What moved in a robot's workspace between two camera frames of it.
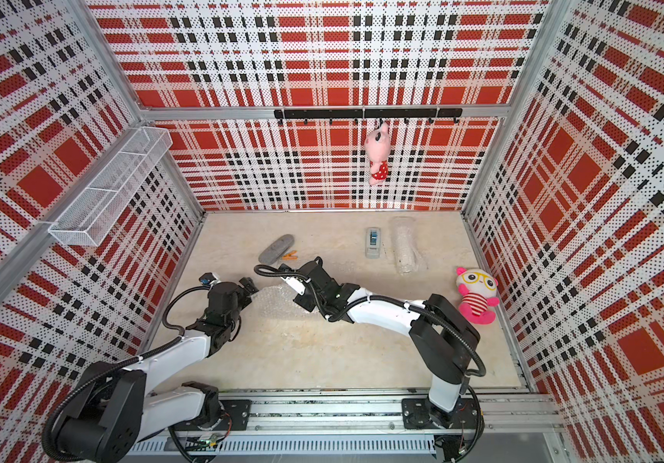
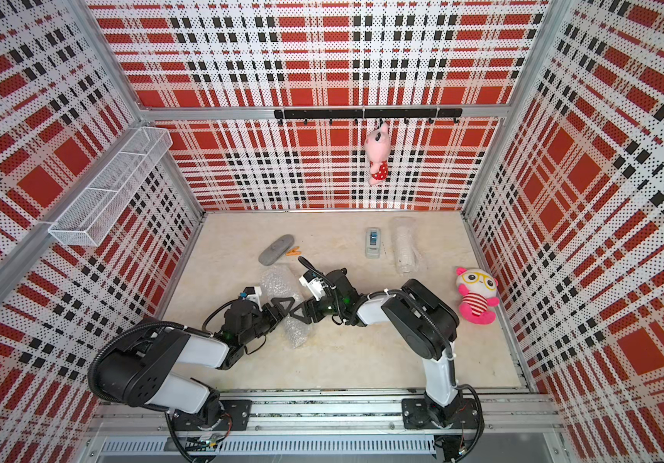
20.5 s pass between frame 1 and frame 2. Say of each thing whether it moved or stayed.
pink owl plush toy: stayed
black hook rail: stayed
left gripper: moved
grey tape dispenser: stayed
